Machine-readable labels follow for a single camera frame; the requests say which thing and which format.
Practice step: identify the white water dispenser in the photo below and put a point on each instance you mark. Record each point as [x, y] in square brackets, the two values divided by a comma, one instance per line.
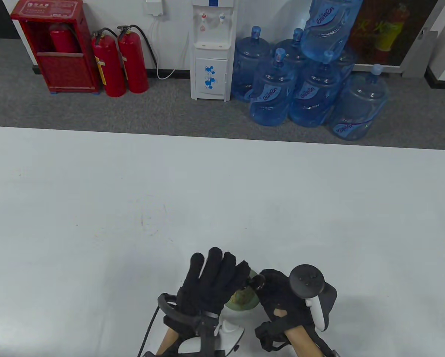
[211, 85]

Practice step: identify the white wall box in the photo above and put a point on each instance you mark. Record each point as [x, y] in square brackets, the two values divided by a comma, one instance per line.
[154, 6]

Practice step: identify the black white right controller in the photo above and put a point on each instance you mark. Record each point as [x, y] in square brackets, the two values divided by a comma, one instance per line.
[306, 279]

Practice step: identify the white sesame seeds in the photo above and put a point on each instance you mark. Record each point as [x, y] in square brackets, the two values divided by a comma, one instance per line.
[241, 297]

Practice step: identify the person's right hand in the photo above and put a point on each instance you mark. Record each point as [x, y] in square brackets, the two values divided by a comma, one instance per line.
[276, 297]

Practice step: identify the clear seasoning bottle black cap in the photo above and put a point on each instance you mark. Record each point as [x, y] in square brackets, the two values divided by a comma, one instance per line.
[258, 281]

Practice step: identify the stack of blue water bottles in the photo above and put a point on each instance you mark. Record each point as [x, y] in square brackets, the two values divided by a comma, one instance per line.
[271, 96]

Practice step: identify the black left wrist mount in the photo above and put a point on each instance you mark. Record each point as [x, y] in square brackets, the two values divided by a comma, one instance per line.
[207, 323]

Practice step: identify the black right wrist mount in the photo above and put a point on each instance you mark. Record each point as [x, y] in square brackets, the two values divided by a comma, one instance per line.
[269, 334]

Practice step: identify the person's left hand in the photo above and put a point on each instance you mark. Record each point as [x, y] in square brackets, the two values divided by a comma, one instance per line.
[207, 286]

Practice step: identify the dark framed poster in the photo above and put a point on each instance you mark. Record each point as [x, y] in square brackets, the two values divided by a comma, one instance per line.
[386, 37]

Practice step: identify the black white controller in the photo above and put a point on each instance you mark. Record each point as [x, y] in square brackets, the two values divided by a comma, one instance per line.
[230, 329]
[306, 279]

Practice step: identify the person's right forearm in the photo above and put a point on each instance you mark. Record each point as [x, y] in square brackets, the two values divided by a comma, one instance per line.
[304, 344]

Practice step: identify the black white left controller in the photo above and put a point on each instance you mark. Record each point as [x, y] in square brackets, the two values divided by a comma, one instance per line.
[230, 329]

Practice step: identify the red fire extinguisher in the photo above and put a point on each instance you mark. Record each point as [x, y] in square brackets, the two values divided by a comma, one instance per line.
[63, 39]
[109, 70]
[133, 63]

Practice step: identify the black wrist mount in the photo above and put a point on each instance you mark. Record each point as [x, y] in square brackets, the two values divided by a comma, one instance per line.
[207, 323]
[269, 334]

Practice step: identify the person's left forearm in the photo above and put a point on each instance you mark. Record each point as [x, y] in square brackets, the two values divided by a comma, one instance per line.
[168, 344]

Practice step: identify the red fire extinguisher cabinet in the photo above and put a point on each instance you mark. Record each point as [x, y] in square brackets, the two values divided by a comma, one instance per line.
[66, 70]

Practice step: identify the green seasoning dish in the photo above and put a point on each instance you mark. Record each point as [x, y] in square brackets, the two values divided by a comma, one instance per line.
[245, 303]

